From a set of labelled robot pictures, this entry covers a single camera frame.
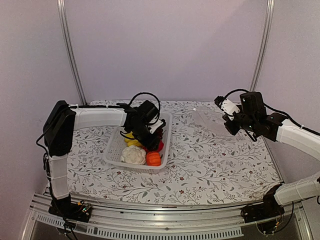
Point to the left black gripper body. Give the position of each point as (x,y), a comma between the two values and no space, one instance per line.
(139,134)

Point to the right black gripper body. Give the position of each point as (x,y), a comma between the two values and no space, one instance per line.
(247,123)

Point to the yellow toy fruit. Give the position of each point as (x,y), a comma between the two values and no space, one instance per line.
(129,136)
(133,142)

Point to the purple toy grapes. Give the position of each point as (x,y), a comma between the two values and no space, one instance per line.
(161,133)

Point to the white plastic basket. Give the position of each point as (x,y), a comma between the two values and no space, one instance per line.
(116,144)

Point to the red toy pepper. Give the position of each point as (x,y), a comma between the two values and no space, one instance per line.
(160,147)

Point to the white toy cauliflower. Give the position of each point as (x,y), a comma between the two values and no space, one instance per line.
(133,155)

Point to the clear zip top bag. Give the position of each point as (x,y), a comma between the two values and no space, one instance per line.
(210,120)

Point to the orange toy pumpkin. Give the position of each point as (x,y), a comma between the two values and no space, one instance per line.
(153,159)

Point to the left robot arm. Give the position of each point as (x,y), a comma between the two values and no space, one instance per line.
(58,133)

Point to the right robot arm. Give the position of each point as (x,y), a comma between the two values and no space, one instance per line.
(304,141)

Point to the floral table mat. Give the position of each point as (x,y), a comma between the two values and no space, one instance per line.
(203,168)

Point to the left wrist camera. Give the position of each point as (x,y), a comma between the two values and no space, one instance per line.
(160,123)

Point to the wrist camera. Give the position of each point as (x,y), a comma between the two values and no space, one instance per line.
(160,123)
(227,106)

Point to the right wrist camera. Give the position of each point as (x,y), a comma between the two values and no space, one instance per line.
(227,106)

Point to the right aluminium frame post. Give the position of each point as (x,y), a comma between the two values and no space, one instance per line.
(270,6)

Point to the aluminium frame post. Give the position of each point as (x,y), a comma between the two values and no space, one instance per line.
(61,6)
(270,6)

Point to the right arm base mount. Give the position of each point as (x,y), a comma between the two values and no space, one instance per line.
(269,208)

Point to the aluminium front rail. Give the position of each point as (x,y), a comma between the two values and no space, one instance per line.
(116,220)

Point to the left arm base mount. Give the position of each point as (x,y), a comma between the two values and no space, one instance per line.
(66,209)

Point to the left aluminium frame post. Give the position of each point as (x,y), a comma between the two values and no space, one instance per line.
(61,6)

